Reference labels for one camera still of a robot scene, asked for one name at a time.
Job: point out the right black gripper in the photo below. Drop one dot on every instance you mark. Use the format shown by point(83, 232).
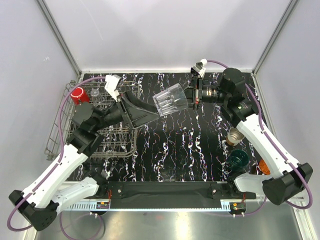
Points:
point(194, 102)

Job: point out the grey wire dish rack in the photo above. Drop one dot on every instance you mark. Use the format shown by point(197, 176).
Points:
point(118, 141)

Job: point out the black marble pattern mat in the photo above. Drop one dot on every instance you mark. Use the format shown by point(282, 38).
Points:
point(180, 147)

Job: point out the large clear plastic cup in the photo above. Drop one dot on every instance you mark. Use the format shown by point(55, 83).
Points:
point(170, 100)

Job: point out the small clear plastic cup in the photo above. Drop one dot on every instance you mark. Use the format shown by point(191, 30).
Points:
point(95, 97)

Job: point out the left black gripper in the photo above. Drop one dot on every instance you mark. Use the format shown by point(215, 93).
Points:
point(140, 112)

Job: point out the red plastic cup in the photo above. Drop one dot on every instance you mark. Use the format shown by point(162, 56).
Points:
point(79, 96)

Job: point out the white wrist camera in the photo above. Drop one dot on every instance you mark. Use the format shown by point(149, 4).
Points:
point(199, 68)
point(111, 85)

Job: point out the orange translucent cup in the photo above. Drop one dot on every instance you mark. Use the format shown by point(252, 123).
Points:
point(263, 167)

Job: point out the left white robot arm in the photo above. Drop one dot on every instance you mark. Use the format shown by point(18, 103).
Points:
point(42, 201)

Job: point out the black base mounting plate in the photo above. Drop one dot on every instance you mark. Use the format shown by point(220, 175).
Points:
point(173, 196)

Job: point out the dark green mug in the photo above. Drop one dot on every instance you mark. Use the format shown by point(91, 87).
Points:
point(237, 160)

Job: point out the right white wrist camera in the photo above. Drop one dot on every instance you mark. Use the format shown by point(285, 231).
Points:
point(199, 68)

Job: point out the white steel tumbler brown band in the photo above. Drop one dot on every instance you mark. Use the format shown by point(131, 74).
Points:
point(234, 137)

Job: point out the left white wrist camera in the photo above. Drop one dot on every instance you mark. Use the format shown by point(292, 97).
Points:
point(111, 85)

